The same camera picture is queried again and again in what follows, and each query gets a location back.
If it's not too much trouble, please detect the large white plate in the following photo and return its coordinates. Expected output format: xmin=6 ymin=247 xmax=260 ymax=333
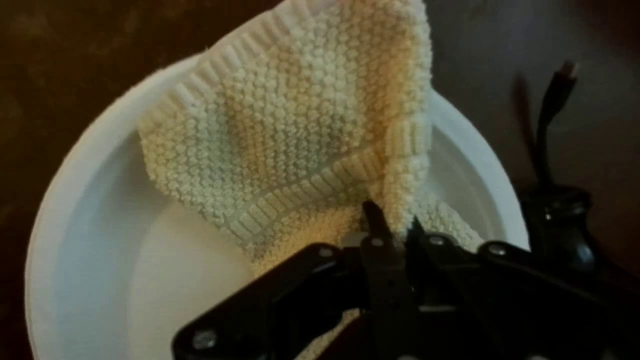
xmin=24 ymin=51 xmax=532 ymax=360

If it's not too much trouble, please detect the cream knitted towel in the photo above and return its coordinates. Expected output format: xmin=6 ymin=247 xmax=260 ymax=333
xmin=136 ymin=0 xmax=486 ymax=360

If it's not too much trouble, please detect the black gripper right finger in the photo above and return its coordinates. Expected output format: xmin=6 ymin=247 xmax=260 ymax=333
xmin=402 ymin=215 xmax=640 ymax=335

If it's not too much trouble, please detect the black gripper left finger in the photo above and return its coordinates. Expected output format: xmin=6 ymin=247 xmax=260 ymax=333
xmin=173 ymin=197 xmax=402 ymax=360

